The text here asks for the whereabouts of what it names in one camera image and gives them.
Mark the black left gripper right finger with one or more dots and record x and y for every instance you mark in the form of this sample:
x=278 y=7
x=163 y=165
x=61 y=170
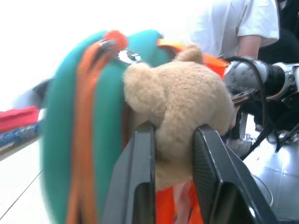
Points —
x=224 y=177

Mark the person in white t-shirt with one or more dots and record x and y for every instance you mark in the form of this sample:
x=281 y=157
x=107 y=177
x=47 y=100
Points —
x=222 y=25

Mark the beige teddy bear plush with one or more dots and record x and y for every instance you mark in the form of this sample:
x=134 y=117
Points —
x=182 y=98

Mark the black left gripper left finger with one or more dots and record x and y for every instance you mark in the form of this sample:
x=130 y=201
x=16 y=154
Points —
x=133 y=168

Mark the red cloth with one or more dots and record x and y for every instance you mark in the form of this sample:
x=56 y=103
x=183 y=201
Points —
x=16 y=117

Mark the orange and teal backpack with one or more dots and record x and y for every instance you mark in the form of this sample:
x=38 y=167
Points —
x=58 y=130

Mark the blue patterned cloth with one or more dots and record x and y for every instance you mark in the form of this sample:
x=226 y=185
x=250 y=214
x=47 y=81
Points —
x=16 y=137

